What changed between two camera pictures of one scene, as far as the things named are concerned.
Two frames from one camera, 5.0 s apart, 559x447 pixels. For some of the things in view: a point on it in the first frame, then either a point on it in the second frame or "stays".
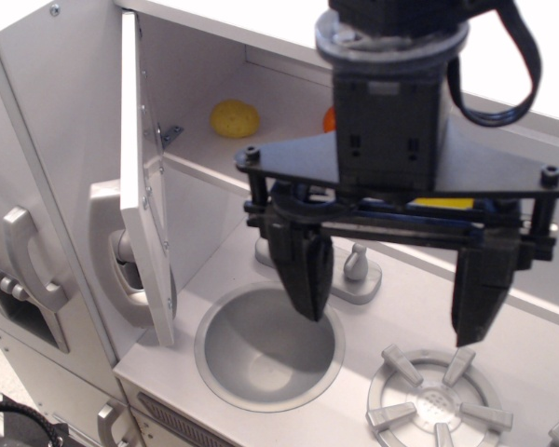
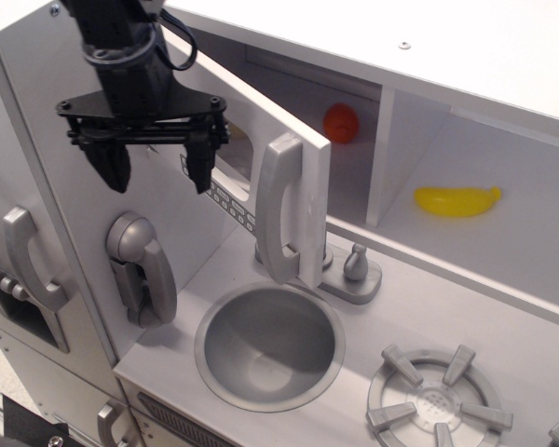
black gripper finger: x=484 y=271 to x=201 y=152
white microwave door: x=141 y=182 to x=273 y=176
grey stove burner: x=434 y=398 stays
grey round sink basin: x=265 y=353 stays
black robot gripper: x=395 y=164 to x=141 y=104
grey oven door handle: x=104 y=422 stays
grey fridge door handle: x=20 y=228 stays
